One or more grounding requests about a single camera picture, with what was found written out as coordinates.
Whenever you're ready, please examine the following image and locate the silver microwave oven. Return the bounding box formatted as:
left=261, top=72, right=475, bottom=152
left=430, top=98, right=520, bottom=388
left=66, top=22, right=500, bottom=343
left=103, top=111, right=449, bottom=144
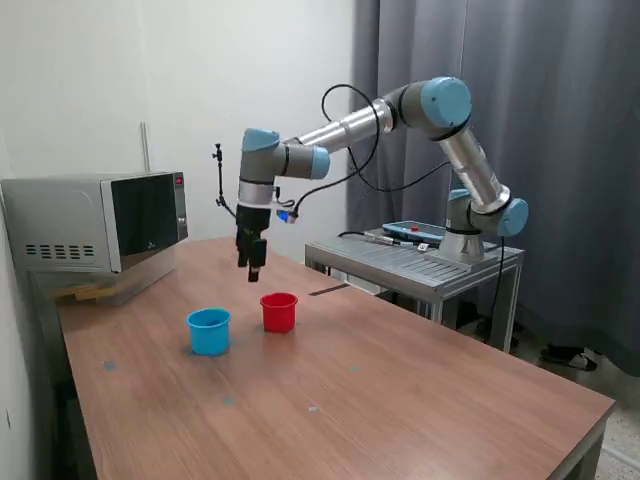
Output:
left=0, top=171, right=190, bottom=275

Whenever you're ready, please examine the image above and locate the dark shoe white sole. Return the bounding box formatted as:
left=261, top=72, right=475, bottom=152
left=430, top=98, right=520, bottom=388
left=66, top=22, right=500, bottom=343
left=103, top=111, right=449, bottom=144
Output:
left=538, top=343, right=600, bottom=373

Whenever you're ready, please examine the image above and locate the red plastic cup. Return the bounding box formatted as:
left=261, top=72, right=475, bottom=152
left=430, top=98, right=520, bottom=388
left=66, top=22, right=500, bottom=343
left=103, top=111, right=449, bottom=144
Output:
left=259, top=292, right=299, bottom=335

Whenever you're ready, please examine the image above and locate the blue teach pendant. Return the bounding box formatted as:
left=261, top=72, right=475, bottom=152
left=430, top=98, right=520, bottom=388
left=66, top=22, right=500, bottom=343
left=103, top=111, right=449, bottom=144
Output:
left=382, top=219, right=447, bottom=242

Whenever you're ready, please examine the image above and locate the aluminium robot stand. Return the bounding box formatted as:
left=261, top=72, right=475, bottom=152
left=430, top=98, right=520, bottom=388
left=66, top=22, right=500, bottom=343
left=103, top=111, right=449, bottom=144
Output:
left=304, top=230, right=526, bottom=354

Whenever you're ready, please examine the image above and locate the wooden block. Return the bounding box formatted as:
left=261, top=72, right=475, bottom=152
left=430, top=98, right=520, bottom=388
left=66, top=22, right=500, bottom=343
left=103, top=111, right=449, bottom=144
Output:
left=52, top=282, right=117, bottom=304

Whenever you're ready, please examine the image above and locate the black power cable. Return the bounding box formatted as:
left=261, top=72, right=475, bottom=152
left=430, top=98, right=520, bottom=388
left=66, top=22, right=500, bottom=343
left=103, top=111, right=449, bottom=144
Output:
left=489, top=233, right=507, bottom=346

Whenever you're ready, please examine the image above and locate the grey table frame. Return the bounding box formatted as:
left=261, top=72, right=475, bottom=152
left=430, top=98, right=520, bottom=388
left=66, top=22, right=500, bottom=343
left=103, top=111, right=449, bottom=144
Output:
left=549, top=402, right=616, bottom=480

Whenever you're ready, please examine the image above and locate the white wall rod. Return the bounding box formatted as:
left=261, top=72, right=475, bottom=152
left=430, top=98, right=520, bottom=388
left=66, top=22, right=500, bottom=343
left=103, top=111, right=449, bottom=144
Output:
left=139, top=121, right=151, bottom=174

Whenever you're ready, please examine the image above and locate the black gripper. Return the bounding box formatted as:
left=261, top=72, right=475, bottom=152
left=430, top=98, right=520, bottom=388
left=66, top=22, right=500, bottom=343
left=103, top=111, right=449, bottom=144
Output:
left=234, top=202, right=271, bottom=283

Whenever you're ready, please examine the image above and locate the blue plastic cup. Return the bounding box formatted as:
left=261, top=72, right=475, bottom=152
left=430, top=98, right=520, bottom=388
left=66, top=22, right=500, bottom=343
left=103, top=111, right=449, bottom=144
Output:
left=186, top=307, right=233, bottom=357

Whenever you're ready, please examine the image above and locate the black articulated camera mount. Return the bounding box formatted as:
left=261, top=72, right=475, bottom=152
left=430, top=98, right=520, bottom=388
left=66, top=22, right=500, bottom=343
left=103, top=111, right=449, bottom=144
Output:
left=210, top=143, right=240, bottom=218

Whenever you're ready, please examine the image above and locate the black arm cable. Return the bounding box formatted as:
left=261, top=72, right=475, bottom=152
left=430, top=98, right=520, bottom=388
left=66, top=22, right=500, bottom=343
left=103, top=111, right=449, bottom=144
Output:
left=272, top=83, right=454, bottom=214

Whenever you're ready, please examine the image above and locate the grey curtain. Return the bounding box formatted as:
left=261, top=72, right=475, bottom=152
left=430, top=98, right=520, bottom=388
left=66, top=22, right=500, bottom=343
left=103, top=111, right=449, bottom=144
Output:
left=347, top=0, right=640, bottom=379

